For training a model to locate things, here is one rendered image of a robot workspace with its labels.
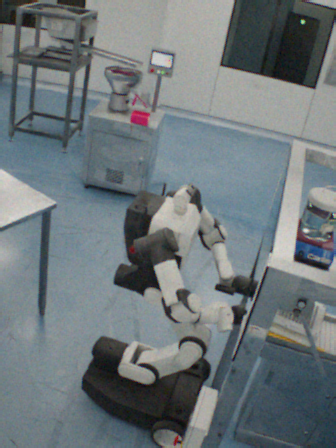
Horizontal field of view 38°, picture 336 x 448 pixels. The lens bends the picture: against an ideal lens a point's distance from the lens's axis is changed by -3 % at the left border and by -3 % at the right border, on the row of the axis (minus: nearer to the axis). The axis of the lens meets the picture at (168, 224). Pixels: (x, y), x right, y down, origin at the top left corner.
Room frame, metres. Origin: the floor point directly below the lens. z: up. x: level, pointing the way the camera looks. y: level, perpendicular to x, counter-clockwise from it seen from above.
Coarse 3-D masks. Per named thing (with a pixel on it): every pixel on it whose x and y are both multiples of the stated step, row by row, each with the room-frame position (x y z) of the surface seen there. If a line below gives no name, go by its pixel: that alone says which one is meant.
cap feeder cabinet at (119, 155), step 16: (96, 112) 4.29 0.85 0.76; (112, 112) 4.37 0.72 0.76; (128, 112) 4.46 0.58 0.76; (160, 112) 4.65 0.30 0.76; (96, 128) 4.19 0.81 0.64; (112, 128) 4.19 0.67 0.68; (128, 128) 4.18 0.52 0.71; (144, 128) 4.17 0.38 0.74; (160, 128) 4.56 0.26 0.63; (96, 144) 4.19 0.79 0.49; (112, 144) 4.18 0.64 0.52; (128, 144) 4.18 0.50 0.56; (144, 144) 4.17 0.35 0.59; (96, 160) 4.19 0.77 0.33; (112, 160) 4.18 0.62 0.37; (128, 160) 4.17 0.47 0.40; (144, 160) 4.17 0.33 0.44; (96, 176) 4.18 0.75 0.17; (112, 176) 4.18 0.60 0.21; (128, 176) 4.17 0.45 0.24; (144, 176) 4.17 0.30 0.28; (128, 192) 4.19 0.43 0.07
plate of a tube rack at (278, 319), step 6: (324, 306) 1.83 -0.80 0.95; (276, 312) 1.72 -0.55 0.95; (318, 312) 1.78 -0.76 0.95; (324, 312) 1.79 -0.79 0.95; (276, 318) 1.68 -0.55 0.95; (282, 318) 1.69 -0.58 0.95; (318, 318) 1.74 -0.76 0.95; (282, 324) 1.66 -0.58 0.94; (288, 324) 1.66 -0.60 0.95; (294, 324) 1.66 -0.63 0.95; (300, 324) 1.67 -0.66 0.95; (318, 324) 1.70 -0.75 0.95; (294, 330) 1.64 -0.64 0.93; (300, 330) 1.64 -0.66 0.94; (312, 330) 1.65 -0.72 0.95; (318, 330) 1.65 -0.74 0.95; (318, 336) 1.61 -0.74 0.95
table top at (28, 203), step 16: (0, 176) 2.58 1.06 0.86; (0, 192) 2.39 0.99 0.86; (16, 192) 2.43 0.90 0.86; (32, 192) 2.47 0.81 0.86; (0, 208) 2.23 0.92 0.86; (16, 208) 2.26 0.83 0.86; (32, 208) 2.30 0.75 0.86; (48, 208) 2.36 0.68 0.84; (0, 224) 2.08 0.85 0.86; (16, 224) 2.15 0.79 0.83
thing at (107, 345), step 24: (96, 360) 1.88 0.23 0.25; (120, 360) 1.87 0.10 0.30; (96, 384) 1.77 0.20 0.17; (120, 384) 1.81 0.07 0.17; (168, 384) 1.88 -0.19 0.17; (192, 384) 1.90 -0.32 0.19; (120, 408) 1.68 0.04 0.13; (144, 408) 1.68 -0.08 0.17; (168, 408) 1.69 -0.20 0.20; (192, 408) 1.73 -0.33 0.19
